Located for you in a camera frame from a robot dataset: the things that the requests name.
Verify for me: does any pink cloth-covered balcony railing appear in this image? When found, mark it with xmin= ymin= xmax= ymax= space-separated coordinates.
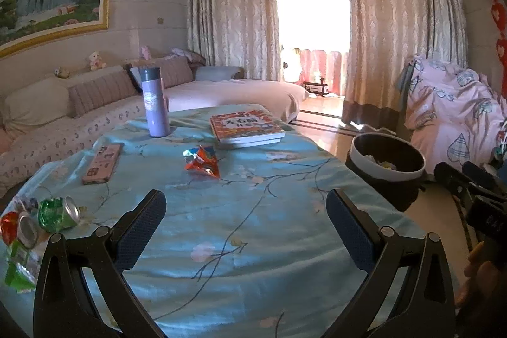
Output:
xmin=299 ymin=49 xmax=344 ymax=96

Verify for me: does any green plastic wrapper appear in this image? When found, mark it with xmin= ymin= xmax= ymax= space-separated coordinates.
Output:
xmin=4 ymin=239 xmax=40 ymax=291

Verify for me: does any teal floral tablecloth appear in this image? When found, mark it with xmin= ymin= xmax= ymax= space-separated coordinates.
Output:
xmin=0 ymin=104 xmax=438 ymax=338

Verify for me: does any red wall decoration string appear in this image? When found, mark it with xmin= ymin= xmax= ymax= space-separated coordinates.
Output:
xmin=473 ymin=0 xmax=507 ymax=66

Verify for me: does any beige brown-hemmed curtain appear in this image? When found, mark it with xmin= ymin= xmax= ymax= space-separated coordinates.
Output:
xmin=341 ymin=0 xmax=470 ymax=131

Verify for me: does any black white-rimmed trash bin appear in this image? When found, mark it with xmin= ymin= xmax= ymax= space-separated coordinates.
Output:
xmin=345 ymin=132 xmax=427 ymax=213

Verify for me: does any striped brown cushion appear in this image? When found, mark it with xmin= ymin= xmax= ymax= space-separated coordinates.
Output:
xmin=68 ymin=69 xmax=140 ymax=119
xmin=127 ymin=56 xmax=195 ymax=89

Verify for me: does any grey chair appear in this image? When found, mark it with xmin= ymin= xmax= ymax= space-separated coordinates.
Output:
xmin=397 ymin=59 xmax=420 ymax=129

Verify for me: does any person's right hand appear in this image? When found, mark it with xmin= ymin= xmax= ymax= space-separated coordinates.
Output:
xmin=455 ymin=243 xmax=496 ymax=308

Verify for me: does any pink phone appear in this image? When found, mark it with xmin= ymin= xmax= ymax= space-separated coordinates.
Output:
xmin=82 ymin=143 xmax=123 ymax=186

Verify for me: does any crushed red can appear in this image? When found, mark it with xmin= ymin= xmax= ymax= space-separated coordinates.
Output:
xmin=0 ymin=210 xmax=40 ymax=248

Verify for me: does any black metal stand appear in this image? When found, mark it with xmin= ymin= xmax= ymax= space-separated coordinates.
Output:
xmin=303 ymin=82 xmax=329 ymax=97

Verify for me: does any crushed green can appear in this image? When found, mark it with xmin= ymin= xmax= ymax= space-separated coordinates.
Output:
xmin=37 ymin=196 xmax=84 ymax=233

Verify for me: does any pink cloth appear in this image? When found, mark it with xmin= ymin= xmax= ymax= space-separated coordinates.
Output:
xmin=171 ymin=48 xmax=207 ymax=65

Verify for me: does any orange blue snack wrapper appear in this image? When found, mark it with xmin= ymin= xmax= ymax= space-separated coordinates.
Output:
xmin=183 ymin=145 xmax=221 ymax=179

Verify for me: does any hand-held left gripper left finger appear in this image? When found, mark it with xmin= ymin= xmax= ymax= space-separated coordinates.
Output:
xmin=33 ymin=188 xmax=169 ymax=338

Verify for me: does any grey-blue pillow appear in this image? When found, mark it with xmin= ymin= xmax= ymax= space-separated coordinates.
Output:
xmin=194 ymin=66 xmax=245 ymax=82

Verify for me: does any pink fabric sofa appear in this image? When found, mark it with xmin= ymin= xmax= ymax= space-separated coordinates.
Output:
xmin=0 ymin=55 xmax=310 ymax=200

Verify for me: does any purple thermos bottle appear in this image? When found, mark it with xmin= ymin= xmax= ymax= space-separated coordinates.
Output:
xmin=140 ymin=67 xmax=172 ymax=138

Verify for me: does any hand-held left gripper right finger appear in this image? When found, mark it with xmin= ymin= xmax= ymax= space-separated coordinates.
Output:
xmin=323 ymin=188 xmax=457 ymax=338

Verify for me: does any cream cushion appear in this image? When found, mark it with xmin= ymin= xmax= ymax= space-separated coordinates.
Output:
xmin=3 ymin=79 xmax=76 ymax=135

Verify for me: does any pink heart-print blanket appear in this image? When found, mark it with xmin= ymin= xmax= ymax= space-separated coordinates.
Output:
xmin=403 ymin=55 xmax=507 ymax=168

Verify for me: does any beige patterned curtain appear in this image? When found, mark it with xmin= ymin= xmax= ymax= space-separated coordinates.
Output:
xmin=187 ymin=0 xmax=283 ymax=82

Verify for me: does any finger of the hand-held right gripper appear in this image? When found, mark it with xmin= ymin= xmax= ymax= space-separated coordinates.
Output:
xmin=463 ymin=161 xmax=507 ymax=191
xmin=433 ymin=162 xmax=475 ymax=201

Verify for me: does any red illustrated book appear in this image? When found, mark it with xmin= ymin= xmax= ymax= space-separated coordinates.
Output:
xmin=210 ymin=110 xmax=286 ymax=149

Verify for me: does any cream teddy bear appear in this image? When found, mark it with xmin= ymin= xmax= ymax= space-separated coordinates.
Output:
xmin=88 ymin=51 xmax=107 ymax=71

